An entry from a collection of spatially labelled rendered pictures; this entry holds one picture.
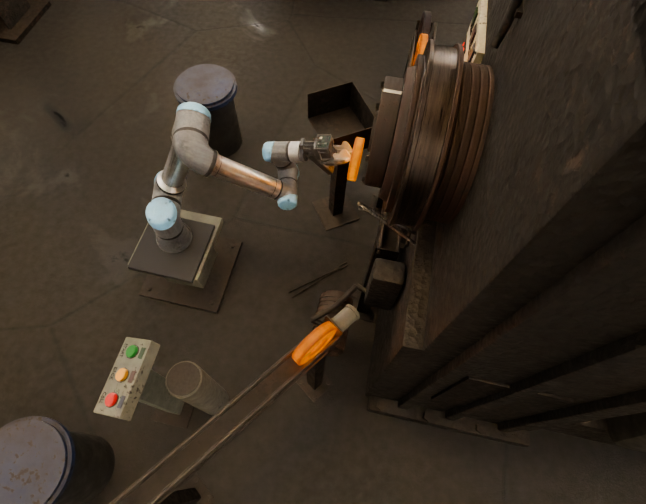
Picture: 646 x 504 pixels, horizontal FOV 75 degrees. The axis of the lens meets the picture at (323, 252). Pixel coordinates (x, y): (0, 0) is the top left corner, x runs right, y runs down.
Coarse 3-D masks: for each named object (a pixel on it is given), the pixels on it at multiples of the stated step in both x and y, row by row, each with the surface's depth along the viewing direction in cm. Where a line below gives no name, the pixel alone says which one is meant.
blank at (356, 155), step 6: (360, 138) 148; (354, 144) 145; (360, 144) 145; (354, 150) 144; (360, 150) 144; (354, 156) 144; (360, 156) 144; (354, 162) 145; (348, 168) 147; (354, 168) 146; (348, 174) 148; (354, 174) 148; (354, 180) 151
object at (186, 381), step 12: (168, 372) 140; (180, 372) 139; (192, 372) 139; (204, 372) 146; (168, 384) 137; (180, 384) 137; (192, 384) 138; (204, 384) 143; (216, 384) 163; (180, 396) 136; (192, 396) 139; (204, 396) 148; (216, 396) 162; (228, 396) 185; (204, 408) 162; (216, 408) 171
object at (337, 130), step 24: (312, 96) 174; (336, 96) 179; (360, 96) 173; (312, 120) 183; (336, 120) 182; (360, 120) 181; (336, 144) 164; (336, 168) 193; (336, 192) 210; (336, 216) 229
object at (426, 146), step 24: (432, 48) 92; (432, 72) 89; (456, 72) 89; (432, 96) 88; (432, 120) 88; (432, 144) 88; (408, 168) 90; (432, 168) 90; (408, 192) 95; (408, 216) 102
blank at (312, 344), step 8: (320, 328) 121; (328, 328) 122; (336, 328) 127; (312, 336) 119; (320, 336) 119; (328, 336) 125; (304, 344) 119; (312, 344) 118; (320, 344) 129; (296, 352) 120; (304, 352) 119; (312, 352) 127; (296, 360) 122; (304, 360) 124
